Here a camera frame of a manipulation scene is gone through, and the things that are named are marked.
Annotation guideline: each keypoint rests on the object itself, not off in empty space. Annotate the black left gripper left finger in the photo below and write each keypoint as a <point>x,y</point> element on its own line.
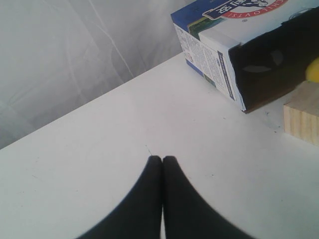
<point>138,216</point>

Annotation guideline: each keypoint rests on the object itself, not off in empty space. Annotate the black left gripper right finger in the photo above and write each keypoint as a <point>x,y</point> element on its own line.
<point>186,214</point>

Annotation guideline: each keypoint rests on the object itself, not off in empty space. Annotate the yellow tennis ball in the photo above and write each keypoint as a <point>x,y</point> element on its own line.
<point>312,71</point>

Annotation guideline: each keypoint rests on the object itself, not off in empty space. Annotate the light wooden cube block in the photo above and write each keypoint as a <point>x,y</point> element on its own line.
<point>301,113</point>

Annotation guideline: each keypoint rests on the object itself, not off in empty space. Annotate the blue white cardboard box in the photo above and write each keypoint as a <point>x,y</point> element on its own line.
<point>252,51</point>

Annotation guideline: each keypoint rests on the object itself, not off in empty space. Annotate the white backdrop curtain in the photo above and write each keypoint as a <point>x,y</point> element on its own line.
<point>57,55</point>

